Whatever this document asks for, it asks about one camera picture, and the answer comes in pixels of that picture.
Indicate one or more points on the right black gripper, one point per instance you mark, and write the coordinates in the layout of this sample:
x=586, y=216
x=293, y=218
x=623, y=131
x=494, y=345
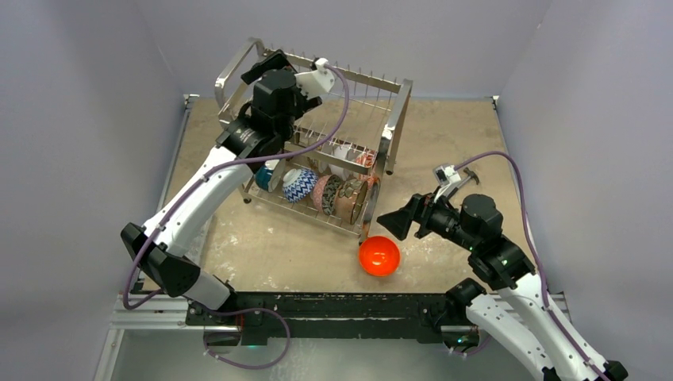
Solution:
x=422, y=213

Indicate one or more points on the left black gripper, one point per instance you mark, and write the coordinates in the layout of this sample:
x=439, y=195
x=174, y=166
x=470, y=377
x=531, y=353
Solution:
x=280, y=61

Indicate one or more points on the bright orange bowl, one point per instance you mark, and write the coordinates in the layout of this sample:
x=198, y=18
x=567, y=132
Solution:
x=379, y=256

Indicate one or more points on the brown glazed bowl stack top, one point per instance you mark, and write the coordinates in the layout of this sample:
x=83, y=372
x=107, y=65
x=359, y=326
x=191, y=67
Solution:
x=349, y=200

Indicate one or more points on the orange patterned bowl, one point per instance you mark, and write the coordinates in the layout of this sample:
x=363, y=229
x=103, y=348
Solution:
x=366, y=159

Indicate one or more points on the black leaf patterned bowl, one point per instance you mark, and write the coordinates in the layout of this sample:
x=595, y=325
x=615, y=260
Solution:
x=324, y=193

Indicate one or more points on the white blue-rimmed bowl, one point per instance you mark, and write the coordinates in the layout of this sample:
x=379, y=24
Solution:
x=270, y=175

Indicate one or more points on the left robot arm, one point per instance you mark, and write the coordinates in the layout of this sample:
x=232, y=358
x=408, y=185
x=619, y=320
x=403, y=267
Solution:
x=280, y=96

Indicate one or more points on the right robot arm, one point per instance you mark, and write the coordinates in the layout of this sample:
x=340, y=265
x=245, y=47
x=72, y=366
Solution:
x=508, y=299

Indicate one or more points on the small black hammer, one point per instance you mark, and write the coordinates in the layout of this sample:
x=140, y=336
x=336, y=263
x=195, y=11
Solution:
x=470, y=176

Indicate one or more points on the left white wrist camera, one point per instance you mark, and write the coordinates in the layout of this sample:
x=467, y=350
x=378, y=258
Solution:
x=317, y=82

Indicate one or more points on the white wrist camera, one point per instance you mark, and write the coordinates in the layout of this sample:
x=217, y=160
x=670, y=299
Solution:
x=317, y=82
x=447, y=177

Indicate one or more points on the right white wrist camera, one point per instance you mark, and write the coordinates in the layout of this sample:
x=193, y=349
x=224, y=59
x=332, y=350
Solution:
x=447, y=177

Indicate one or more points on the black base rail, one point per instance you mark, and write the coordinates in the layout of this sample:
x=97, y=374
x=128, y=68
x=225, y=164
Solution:
x=463, y=341

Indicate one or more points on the aluminium frame rail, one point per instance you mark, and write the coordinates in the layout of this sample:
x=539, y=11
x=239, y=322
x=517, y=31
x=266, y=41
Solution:
x=152, y=310

